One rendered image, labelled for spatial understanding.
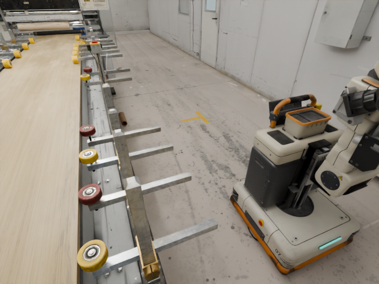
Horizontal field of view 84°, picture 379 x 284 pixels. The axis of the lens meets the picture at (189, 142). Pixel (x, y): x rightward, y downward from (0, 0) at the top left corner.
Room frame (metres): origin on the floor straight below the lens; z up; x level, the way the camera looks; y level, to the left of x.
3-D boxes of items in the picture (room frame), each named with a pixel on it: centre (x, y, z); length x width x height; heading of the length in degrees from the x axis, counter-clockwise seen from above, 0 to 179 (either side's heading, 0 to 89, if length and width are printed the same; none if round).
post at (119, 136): (0.57, 0.23, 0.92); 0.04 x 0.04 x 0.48; 23
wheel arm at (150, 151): (0.85, 0.29, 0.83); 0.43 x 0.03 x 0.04; 113
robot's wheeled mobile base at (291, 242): (1.02, -0.75, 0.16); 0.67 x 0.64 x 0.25; 22
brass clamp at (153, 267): (0.36, 0.14, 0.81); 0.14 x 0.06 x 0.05; 23
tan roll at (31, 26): (4.37, 2.41, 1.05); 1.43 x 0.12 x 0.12; 113
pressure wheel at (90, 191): (0.55, 0.38, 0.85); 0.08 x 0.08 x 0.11
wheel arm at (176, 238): (0.39, 0.10, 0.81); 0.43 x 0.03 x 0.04; 113
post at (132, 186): (0.34, 0.13, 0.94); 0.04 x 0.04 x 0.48; 23
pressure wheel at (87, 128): (1.01, 0.57, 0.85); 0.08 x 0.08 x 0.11
